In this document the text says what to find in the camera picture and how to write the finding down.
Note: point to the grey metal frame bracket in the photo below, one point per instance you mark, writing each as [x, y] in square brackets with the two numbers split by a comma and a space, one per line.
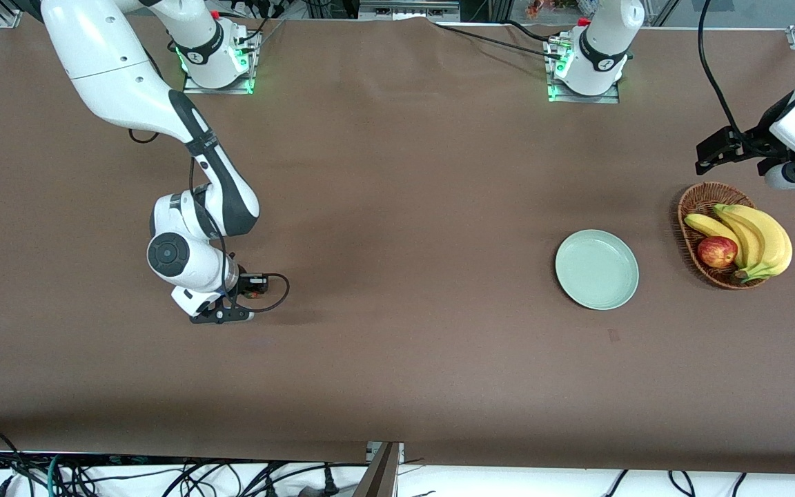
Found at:
[404, 10]

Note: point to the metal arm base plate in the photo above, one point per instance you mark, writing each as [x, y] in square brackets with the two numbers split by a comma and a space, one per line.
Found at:
[194, 88]
[608, 99]

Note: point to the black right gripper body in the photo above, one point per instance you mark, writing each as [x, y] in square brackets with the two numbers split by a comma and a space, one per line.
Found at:
[244, 284]

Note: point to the large table cover sheet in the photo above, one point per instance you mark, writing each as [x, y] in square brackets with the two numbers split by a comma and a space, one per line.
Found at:
[397, 207]

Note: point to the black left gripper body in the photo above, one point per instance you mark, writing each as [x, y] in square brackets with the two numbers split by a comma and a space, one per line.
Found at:
[756, 139]

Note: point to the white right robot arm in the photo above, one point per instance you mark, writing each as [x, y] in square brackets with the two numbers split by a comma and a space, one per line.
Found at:
[114, 76]

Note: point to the red apple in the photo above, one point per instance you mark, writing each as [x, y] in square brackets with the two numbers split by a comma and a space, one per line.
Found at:
[717, 252]

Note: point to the pale green round plate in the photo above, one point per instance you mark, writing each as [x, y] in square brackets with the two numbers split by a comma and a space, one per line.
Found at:
[596, 269]

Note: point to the orange red plastic object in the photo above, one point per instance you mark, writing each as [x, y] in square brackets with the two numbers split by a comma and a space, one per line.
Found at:
[542, 7]

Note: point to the black power plug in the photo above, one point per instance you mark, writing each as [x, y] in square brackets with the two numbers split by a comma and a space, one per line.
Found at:
[329, 480]

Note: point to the metal camera stand post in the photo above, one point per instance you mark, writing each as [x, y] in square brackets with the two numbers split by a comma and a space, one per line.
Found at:
[384, 476]

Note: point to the brown wicker basket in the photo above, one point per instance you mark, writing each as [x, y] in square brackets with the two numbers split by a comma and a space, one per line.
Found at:
[698, 200]

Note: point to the yellow banana bunch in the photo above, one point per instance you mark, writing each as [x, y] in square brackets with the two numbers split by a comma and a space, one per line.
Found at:
[767, 241]

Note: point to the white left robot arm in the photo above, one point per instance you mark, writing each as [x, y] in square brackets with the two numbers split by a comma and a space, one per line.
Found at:
[604, 41]

